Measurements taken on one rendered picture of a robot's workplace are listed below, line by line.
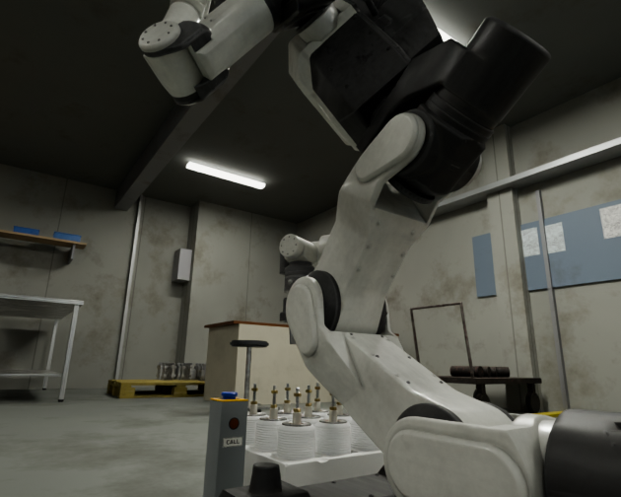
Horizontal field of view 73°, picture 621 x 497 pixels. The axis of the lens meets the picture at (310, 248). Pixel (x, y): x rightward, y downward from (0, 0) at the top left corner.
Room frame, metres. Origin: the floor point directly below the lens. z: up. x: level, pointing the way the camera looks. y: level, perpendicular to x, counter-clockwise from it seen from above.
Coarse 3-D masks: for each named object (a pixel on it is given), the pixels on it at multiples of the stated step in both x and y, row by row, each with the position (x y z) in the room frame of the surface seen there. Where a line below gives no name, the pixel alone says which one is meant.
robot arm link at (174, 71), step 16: (176, 16) 0.67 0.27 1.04; (192, 16) 0.69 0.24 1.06; (160, 64) 0.63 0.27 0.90; (176, 64) 0.63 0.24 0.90; (192, 64) 0.65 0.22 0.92; (160, 80) 0.69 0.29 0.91; (176, 80) 0.66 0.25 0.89; (192, 80) 0.67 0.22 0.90; (176, 96) 0.69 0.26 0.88; (192, 96) 0.70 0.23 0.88
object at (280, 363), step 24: (216, 336) 4.85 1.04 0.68; (240, 336) 4.40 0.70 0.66; (264, 336) 4.56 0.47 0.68; (288, 336) 4.73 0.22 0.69; (216, 360) 4.81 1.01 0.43; (240, 360) 4.41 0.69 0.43; (264, 360) 4.57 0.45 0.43; (288, 360) 4.74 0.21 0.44; (216, 384) 4.77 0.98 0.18; (240, 384) 4.42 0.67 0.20; (264, 384) 4.58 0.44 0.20; (312, 384) 4.93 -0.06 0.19
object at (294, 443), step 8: (280, 432) 1.13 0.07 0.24; (288, 432) 1.12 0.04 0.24; (296, 432) 1.11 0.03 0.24; (304, 432) 1.12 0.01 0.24; (312, 432) 1.14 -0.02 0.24; (280, 440) 1.13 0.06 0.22; (288, 440) 1.12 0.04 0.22; (296, 440) 1.11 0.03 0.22; (304, 440) 1.12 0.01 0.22; (312, 440) 1.14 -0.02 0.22; (280, 448) 1.13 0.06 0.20; (288, 448) 1.12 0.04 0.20; (296, 448) 1.11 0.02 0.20; (304, 448) 1.12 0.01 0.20; (312, 448) 1.14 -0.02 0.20; (280, 456) 1.13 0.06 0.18; (288, 456) 1.12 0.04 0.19; (296, 456) 1.11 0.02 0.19; (304, 456) 1.12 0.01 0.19; (312, 456) 1.14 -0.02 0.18
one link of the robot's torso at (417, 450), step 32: (416, 416) 0.59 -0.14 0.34; (544, 416) 0.54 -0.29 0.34; (384, 448) 0.63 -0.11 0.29; (416, 448) 0.57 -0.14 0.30; (448, 448) 0.53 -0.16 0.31; (480, 448) 0.50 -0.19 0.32; (512, 448) 0.48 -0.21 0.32; (544, 448) 0.49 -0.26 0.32; (416, 480) 0.57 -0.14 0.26; (448, 480) 0.53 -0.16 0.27; (480, 480) 0.50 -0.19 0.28; (512, 480) 0.47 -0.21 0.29
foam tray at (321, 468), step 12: (252, 444) 1.30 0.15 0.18; (252, 456) 1.19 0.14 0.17; (264, 456) 1.14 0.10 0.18; (276, 456) 1.19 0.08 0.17; (324, 456) 1.15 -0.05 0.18; (336, 456) 1.16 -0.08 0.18; (348, 456) 1.16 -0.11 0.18; (360, 456) 1.18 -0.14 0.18; (372, 456) 1.20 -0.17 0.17; (288, 468) 1.06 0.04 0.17; (300, 468) 1.08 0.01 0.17; (312, 468) 1.10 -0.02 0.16; (324, 468) 1.12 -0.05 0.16; (336, 468) 1.14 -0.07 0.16; (348, 468) 1.16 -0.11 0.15; (360, 468) 1.18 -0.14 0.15; (372, 468) 1.20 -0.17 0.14; (288, 480) 1.06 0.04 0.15; (300, 480) 1.08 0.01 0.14; (312, 480) 1.10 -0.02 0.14; (324, 480) 1.12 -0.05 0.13
